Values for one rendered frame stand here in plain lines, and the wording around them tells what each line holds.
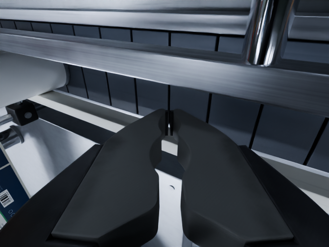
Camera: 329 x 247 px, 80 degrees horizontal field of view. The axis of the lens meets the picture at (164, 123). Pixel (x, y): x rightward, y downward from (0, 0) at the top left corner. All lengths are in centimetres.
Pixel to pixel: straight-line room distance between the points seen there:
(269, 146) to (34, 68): 24
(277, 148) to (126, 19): 16
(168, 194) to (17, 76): 21
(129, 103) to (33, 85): 10
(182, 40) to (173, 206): 20
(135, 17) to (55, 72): 12
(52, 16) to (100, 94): 10
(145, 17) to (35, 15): 16
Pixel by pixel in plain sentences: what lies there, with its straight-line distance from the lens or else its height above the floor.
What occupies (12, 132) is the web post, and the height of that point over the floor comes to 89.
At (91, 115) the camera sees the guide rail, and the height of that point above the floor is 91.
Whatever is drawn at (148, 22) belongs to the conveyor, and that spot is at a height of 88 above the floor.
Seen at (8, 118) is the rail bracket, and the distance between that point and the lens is 37.
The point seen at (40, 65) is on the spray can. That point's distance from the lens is 26.
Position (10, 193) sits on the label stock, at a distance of 58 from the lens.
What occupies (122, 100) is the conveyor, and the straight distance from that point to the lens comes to 22.
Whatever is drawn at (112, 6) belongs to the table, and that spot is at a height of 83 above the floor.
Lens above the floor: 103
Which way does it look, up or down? 47 degrees down
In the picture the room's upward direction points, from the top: 131 degrees counter-clockwise
